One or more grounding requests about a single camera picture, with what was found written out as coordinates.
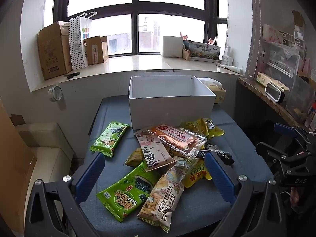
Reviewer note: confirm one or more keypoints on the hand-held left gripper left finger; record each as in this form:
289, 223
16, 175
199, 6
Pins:
90, 174

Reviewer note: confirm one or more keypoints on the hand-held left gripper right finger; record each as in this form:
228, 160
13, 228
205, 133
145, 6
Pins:
219, 175

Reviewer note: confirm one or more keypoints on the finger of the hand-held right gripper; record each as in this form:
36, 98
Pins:
284, 129
270, 151

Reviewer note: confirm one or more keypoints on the black and silver chips packet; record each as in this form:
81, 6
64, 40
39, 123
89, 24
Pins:
222, 154

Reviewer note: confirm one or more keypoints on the large green seaweed packet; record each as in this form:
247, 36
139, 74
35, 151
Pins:
126, 192

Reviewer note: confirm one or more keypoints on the small green seaweed packet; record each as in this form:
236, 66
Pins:
109, 138

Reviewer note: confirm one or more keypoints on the white cardboard box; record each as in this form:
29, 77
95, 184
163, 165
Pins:
170, 103

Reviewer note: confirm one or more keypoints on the person's right hand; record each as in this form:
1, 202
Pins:
295, 198

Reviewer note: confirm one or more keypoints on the yellow red-print snack packet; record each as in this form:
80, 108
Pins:
196, 176

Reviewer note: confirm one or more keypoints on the black and white clock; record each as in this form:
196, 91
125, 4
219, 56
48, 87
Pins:
274, 92

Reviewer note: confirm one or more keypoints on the stone side counter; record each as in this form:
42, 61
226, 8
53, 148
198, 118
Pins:
261, 93

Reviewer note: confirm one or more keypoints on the small orange bread packet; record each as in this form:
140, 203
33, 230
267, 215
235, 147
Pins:
134, 158

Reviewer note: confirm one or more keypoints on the yellow crinkled snack packet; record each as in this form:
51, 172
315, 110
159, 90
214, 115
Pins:
205, 127

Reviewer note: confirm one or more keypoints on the green and white tissue pack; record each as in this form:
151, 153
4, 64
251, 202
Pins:
271, 80

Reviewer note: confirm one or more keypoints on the white floor boxes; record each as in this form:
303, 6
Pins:
49, 143

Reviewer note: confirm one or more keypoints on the orange clear noodle packet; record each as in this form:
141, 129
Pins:
180, 138

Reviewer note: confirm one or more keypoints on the balloon print chips packet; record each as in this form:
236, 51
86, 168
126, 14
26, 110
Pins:
163, 195

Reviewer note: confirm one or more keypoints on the pink and white snack packet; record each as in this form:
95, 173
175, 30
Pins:
154, 150

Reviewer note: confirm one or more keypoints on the clear drawer organizer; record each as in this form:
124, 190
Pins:
281, 54

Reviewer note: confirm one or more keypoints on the beige tissue pack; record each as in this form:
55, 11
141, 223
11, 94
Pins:
218, 91

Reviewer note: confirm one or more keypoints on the flat brown cardboard sheet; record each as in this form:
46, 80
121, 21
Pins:
13, 167

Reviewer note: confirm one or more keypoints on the white tube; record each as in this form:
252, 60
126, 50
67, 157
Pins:
230, 68

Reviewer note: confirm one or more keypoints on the white plastic bottle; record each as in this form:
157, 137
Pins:
227, 58

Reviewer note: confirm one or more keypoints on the black scissors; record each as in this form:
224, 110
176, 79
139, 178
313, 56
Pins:
71, 75

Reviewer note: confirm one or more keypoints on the long landscape print box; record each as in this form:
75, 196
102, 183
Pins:
205, 51

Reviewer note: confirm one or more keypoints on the small open cardboard box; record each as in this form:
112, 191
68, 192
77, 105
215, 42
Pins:
95, 50

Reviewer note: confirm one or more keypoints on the wooden pen holder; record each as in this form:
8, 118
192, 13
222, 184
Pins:
185, 53

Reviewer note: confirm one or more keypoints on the tall brown cardboard box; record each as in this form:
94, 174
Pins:
53, 51

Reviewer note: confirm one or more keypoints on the polka dot paper bag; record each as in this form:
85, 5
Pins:
79, 44

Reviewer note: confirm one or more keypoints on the white closed box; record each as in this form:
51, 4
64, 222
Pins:
172, 46

